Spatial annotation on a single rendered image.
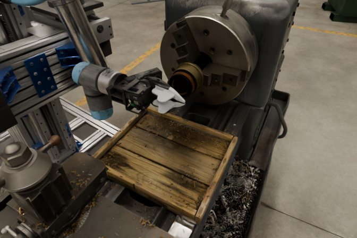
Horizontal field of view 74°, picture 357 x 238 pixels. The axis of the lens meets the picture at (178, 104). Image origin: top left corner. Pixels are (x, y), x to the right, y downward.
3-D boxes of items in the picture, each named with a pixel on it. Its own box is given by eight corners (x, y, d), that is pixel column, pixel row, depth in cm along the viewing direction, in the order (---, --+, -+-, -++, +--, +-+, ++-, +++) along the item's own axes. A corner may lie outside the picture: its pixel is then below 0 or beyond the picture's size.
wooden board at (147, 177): (146, 112, 92) (145, 104, 90) (236, 145, 79) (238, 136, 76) (90, 169, 71) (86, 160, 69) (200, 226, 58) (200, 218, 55)
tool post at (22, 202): (53, 179, 51) (36, 147, 44) (78, 194, 48) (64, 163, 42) (20, 209, 45) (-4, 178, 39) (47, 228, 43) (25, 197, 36)
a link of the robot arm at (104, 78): (116, 85, 76) (112, 62, 71) (128, 89, 74) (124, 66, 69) (100, 98, 71) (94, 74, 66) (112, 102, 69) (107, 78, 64)
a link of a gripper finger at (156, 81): (168, 99, 64) (141, 91, 67) (171, 95, 65) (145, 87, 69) (167, 84, 61) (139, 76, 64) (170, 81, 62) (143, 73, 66)
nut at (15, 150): (23, 147, 41) (14, 132, 38) (38, 155, 39) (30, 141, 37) (0, 163, 38) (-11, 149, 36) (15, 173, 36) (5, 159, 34)
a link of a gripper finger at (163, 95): (176, 112, 59) (145, 102, 63) (187, 100, 63) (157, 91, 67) (176, 103, 57) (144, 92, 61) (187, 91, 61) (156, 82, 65)
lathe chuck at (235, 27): (164, 68, 98) (183, -9, 76) (232, 106, 92) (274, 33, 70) (152, 79, 92) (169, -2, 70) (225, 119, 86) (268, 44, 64)
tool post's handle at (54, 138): (58, 138, 46) (54, 131, 44) (65, 142, 45) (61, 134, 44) (37, 154, 42) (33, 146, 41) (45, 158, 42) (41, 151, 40)
